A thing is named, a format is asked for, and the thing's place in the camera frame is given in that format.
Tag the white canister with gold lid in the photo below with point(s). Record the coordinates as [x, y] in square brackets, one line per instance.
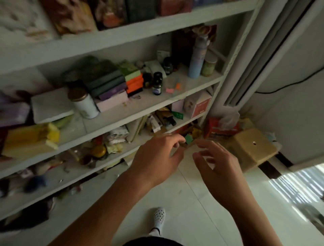
[83, 104]

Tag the person's black shorts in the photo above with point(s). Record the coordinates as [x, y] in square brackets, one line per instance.
[154, 242]

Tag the light green box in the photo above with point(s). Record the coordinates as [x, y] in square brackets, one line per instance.
[133, 74]

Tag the green jar with pale lid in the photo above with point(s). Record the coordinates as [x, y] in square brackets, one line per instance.
[209, 67]

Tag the person's left forearm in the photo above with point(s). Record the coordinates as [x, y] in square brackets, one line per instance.
[101, 215]

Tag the red brown box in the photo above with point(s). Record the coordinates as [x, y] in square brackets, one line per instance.
[174, 6]

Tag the small green block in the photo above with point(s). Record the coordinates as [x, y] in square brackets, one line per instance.
[188, 139]

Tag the orange box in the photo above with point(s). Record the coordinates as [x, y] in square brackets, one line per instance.
[134, 85]

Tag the dark book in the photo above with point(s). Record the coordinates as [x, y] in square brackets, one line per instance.
[140, 10]

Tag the round yellow tin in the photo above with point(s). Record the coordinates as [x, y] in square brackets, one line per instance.
[98, 151]

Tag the red tissue box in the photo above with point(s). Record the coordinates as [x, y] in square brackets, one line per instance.
[220, 128]

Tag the person's left hand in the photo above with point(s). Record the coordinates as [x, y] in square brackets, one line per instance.
[154, 159]

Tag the person's left thumb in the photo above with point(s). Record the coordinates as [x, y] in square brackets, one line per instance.
[180, 155]

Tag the pale pink box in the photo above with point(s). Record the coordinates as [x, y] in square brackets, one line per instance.
[111, 102]

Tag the white perforated shoe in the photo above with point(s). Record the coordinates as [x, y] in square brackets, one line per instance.
[158, 218]

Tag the person's right forearm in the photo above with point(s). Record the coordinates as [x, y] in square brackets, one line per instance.
[248, 220]

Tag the dark dropper bottle purple label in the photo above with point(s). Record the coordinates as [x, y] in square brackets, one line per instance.
[157, 85]

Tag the white shelf unit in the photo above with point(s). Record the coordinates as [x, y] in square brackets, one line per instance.
[141, 35]

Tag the person's right hand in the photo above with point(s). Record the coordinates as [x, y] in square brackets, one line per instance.
[222, 174]

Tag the light blue spray bottle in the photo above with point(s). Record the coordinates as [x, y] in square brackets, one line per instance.
[197, 59]

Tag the colourful floral box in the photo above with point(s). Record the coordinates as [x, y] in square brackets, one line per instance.
[69, 15]

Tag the person's right thumb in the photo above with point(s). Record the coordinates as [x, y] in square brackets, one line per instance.
[201, 158]

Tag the white standing air conditioner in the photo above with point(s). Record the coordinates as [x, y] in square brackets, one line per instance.
[286, 45]

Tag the yellow box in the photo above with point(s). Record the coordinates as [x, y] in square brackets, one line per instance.
[31, 140]

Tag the purple box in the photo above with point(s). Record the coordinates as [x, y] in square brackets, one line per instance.
[112, 92]

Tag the pink and white carton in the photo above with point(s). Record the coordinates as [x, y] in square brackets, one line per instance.
[198, 104]

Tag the small orange eraser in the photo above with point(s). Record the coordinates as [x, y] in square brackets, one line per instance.
[178, 86]

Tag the small dark bottle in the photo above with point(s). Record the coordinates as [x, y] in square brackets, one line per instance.
[167, 66]

